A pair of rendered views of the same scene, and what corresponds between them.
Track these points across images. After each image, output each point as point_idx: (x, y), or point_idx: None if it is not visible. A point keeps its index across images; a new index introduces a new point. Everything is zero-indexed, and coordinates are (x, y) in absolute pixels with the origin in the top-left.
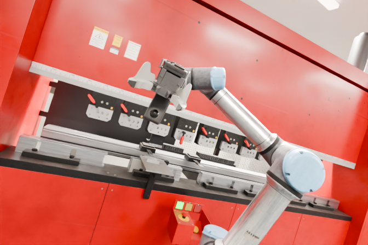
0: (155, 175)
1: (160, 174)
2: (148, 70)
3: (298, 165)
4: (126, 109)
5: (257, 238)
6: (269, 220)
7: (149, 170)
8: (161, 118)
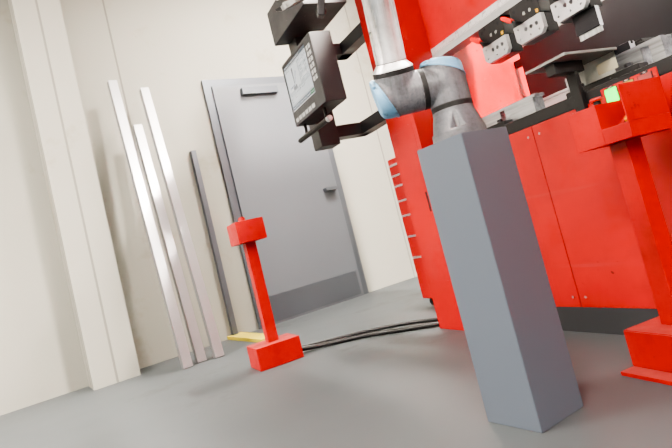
0: (546, 73)
1: (552, 66)
2: None
3: None
4: (508, 18)
5: (370, 33)
6: (364, 9)
7: (529, 70)
8: (320, 9)
